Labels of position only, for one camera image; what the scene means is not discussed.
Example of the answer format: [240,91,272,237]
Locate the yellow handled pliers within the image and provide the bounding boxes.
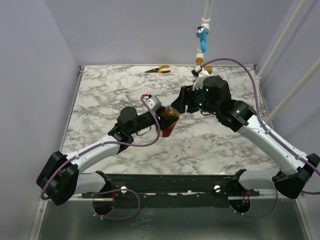
[145,65,171,74]

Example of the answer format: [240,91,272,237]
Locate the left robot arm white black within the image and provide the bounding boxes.
[36,105,180,206]

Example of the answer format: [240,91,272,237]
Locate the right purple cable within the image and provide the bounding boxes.
[199,57,320,218]

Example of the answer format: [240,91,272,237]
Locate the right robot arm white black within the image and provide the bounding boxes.
[171,75,320,199]

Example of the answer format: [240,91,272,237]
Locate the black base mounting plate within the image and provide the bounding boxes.
[82,169,259,213]

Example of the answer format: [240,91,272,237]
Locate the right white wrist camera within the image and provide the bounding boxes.
[191,65,210,91]

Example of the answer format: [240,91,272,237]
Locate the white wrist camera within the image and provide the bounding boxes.
[145,96,162,112]
[191,65,210,91]

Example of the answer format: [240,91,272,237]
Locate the blue plastic faucet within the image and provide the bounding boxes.
[195,25,209,53]

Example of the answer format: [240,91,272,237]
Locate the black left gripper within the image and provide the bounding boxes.
[129,106,178,135]

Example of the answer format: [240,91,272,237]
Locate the orange brass faucet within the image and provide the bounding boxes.
[194,57,212,74]

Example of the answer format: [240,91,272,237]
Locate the clear empty plastic bottle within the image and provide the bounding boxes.
[82,116,101,132]

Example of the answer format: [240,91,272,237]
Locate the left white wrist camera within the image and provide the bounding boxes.
[145,96,162,112]

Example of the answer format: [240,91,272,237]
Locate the aluminium rail frame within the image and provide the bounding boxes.
[29,65,308,240]

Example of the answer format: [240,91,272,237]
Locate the white PVC pipe frame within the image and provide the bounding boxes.
[194,0,320,121]

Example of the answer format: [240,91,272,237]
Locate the gold label drink bottle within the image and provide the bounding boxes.
[161,105,180,138]

